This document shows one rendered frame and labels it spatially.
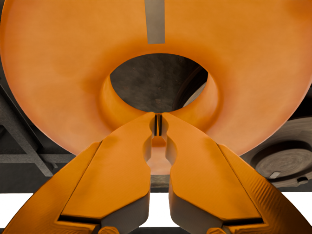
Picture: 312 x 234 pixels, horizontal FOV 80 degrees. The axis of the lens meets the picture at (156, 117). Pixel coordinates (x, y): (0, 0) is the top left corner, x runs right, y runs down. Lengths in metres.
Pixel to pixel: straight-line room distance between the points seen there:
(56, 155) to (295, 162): 5.59
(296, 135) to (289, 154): 0.04
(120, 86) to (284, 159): 0.44
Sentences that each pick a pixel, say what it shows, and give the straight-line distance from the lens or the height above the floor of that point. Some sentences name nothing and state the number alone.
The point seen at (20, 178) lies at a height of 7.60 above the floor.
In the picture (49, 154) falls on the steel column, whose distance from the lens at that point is 5.88.
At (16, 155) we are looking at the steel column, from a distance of 6.36.
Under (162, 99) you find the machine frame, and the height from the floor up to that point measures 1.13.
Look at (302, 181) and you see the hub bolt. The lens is 0.61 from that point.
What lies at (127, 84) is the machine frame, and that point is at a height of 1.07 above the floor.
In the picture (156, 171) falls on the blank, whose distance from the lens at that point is 0.16.
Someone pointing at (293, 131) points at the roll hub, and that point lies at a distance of 0.44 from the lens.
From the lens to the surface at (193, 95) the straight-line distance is 0.40.
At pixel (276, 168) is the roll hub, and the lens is 0.51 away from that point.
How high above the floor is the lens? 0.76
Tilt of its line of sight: 44 degrees up
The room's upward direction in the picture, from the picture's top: 180 degrees counter-clockwise
